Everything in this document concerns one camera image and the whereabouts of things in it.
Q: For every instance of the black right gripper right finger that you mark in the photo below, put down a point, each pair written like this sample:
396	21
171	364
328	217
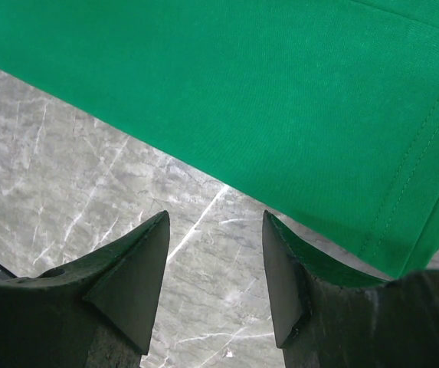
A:
327	314

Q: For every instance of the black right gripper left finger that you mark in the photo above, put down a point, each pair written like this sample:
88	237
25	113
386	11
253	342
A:
96	311

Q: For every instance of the green t shirt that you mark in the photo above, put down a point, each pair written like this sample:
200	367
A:
327	111

